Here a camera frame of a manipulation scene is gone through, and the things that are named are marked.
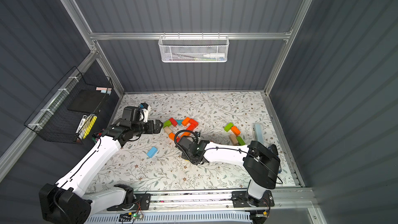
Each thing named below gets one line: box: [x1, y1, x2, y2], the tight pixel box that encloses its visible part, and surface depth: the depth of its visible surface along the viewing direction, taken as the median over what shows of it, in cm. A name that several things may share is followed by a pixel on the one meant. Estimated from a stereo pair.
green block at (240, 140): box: [236, 135, 246, 146], surface depth 93 cm
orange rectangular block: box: [181, 117, 191, 127], surface depth 103 cm
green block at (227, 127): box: [223, 122, 234, 133], surface depth 101 cm
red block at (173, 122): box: [168, 117, 178, 128], surface depth 103 cm
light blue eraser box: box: [251, 122, 264, 145], surface depth 95 cm
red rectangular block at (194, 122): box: [188, 118, 199, 128], surface depth 104 cm
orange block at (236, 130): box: [231, 125, 241, 137], surface depth 98 cm
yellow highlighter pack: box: [78, 114, 98, 140], surface depth 71 cm
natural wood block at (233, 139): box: [229, 133, 239, 146], surface depth 95 cm
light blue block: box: [146, 146, 158, 159], surface depth 90 cm
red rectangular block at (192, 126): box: [186, 121, 199, 131], surface depth 102 cm
